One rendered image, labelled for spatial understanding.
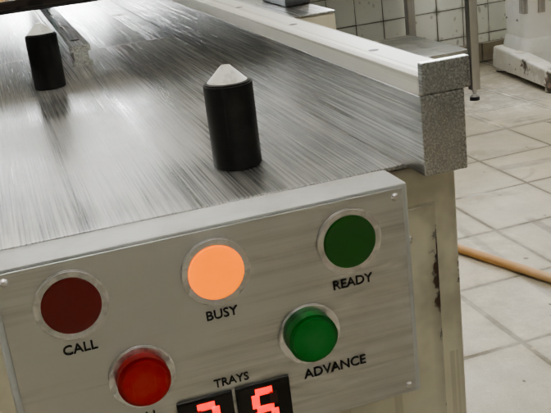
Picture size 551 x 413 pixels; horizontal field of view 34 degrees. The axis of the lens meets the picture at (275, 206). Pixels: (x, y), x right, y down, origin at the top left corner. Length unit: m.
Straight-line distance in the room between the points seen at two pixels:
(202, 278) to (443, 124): 0.16
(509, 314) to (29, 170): 1.69
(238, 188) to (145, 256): 0.09
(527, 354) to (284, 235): 1.58
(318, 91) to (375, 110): 0.11
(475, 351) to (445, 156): 1.55
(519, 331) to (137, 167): 1.61
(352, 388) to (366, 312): 0.05
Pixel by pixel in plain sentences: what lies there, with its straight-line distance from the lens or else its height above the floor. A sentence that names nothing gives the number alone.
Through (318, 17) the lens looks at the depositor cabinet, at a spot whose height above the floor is 0.83.
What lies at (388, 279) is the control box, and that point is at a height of 0.78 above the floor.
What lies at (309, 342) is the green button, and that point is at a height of 0.76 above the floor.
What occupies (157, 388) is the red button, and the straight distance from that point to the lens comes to 0.52.
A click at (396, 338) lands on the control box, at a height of 0.74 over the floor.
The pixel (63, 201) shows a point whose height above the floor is 0.84.
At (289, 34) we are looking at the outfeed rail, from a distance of 0.73.
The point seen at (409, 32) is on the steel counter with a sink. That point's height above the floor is 0.24.
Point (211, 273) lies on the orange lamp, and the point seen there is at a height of 0.81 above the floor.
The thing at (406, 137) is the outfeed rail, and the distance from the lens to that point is 0.55.
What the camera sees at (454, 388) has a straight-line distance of 0.65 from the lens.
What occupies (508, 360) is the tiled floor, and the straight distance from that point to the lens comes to 2.04.
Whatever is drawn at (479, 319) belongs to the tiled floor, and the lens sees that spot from 2.21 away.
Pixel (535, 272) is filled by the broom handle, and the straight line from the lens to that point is 2.40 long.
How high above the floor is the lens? 1.01
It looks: 19 degrees down
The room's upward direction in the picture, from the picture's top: 7 degrees counter-clockwise
